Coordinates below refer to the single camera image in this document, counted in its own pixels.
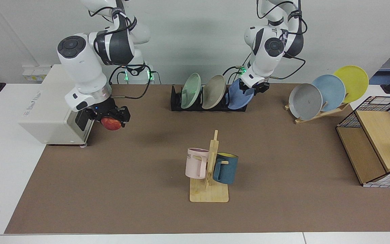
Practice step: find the red yellow apple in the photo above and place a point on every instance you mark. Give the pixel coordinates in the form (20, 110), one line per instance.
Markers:
(112, 124)

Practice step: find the grey plate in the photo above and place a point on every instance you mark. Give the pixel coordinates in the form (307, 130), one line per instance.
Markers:
(305, 101)

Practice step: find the beige plate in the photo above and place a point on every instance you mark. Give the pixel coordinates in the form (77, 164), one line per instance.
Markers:
(214, 92)

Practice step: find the black dish rack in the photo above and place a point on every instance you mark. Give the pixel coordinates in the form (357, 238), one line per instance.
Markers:
(175, 101)

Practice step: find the wooden plate rack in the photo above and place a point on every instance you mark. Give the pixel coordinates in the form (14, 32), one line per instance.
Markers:
(317, 116)

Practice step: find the light blue plate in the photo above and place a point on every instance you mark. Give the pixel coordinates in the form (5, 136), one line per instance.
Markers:
(330, 88)

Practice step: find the pale green plate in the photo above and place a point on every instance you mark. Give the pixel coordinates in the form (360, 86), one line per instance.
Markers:
(191, 91)

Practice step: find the yellow plate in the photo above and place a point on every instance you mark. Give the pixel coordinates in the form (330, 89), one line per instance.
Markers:
(352, 79)

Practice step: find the pale toaster oven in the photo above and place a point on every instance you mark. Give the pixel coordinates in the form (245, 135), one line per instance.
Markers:
(46, 115)

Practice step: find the brown table cloth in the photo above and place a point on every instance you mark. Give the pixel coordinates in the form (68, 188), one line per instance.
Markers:
(283, 162)

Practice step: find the pink cup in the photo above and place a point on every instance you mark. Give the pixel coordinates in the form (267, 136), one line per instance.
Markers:
(195, 166)

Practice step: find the dark blue cup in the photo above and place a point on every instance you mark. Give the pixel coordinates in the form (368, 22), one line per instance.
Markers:
(229, 169)

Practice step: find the wooden cup stand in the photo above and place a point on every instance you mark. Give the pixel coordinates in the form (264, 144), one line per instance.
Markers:
(208, 193)

